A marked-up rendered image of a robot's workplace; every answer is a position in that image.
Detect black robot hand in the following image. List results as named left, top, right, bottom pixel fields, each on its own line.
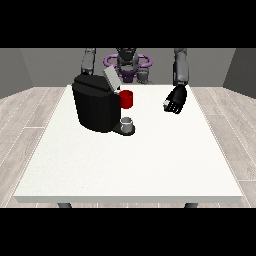
left=162, top=83, right=189, bottom=115

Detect red pod holder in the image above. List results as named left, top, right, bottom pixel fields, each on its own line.
left=118, top=89, right=134, bottom=110

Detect pale grey machine lid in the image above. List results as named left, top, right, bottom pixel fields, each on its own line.
left=101, top=65, right=122, bottom=91

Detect black coffee machine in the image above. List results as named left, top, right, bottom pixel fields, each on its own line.
left=71, top=73, right=136, bottom=137

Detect small grey cup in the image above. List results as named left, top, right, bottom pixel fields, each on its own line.
left=120, top=116, right=135, bottom=133

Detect grey robot trunk purple rings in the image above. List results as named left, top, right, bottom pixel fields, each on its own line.
left=103, top=48, right=155, bottom=85

